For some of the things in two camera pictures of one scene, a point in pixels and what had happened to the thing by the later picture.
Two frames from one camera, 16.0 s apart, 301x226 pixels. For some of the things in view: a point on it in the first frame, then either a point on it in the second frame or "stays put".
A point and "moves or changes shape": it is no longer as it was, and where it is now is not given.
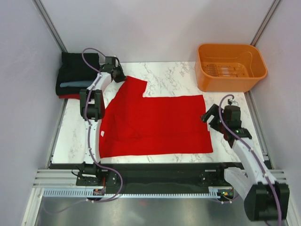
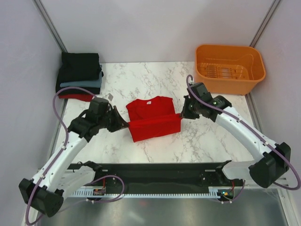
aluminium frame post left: x=53 y=30 stays put
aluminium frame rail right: x=271 y=12 stays put
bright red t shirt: x=133 y=125 moves or changes shape
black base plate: x=156 y=176 stays put
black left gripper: x=122 y=77 -> x=120 y=122
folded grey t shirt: x=76 y=84 stays put
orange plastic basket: x=229 y=68 stays put
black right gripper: x=213 y=110 -> x=185 y=113
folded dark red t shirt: x=70 y=96 stays put
